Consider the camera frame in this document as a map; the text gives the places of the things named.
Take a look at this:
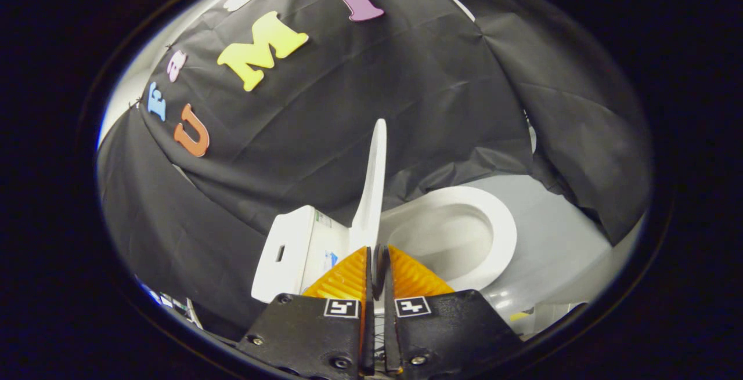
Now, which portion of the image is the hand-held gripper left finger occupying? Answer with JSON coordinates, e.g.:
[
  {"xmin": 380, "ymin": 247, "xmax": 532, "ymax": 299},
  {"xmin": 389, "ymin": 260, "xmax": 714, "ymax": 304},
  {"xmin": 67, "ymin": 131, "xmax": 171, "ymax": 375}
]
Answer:
[{"xmin": 235, "ymin": 245, "xmax": 375, "ymax": 378}]

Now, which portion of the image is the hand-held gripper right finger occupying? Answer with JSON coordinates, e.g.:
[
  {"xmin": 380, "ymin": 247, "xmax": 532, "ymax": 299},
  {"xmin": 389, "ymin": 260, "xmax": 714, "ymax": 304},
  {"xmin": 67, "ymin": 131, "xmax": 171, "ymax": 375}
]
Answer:
[{"xmin": 383, "ymin": 244, "xmax": 523, "ymax": 378}]

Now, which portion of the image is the white toilet lid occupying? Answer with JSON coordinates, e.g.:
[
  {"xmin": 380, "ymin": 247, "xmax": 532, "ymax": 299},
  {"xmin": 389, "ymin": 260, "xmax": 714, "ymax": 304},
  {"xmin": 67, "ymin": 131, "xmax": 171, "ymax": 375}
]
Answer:
[{"xmin": 348, "ymin": 118, "xmax": 389, "ymax": 299}]

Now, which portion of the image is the white toilet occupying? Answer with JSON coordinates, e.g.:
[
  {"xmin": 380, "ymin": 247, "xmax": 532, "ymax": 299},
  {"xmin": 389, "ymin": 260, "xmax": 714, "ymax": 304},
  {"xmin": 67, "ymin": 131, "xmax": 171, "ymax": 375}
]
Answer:
[{"xmin": 251, "ymin": 186, "xmax": 518, "ymax": 305}]

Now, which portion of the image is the white toilet seat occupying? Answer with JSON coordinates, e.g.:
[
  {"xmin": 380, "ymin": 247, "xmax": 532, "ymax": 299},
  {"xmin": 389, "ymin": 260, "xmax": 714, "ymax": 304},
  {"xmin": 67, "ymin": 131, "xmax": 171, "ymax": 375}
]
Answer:
[{"xmin": 380, "ymin": 186, "xmax": 518, "ymax": 292}]

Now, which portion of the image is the black backdrop cloth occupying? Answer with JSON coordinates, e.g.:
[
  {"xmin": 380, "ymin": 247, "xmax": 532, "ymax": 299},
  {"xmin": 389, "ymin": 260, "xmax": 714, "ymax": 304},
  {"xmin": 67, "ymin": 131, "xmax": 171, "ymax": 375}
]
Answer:
[{"xmin": 96, "ymin": 0, "xmax": 654, "ymax": 341}]

